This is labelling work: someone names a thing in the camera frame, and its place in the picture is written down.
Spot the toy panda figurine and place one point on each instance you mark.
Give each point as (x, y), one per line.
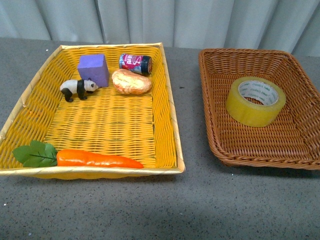
(80, 87)

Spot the toy bread loaf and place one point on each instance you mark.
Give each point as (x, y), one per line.
(127, 82)

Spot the brown wicker basket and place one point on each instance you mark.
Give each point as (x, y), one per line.
(291, 141)

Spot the purple foam cube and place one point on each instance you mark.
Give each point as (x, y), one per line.
(95, 68)

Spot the orange toy carrot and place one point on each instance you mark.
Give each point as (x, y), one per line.
(39, 155)

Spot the yellow woven basket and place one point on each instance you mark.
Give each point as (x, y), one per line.
(141, 127)

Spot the yellowish packing tape roll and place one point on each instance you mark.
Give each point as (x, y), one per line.
(254, 101)

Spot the grey-white curtain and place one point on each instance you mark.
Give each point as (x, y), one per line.
(288, 25)

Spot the small red drink can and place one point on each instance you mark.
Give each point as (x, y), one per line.
(139, 64)

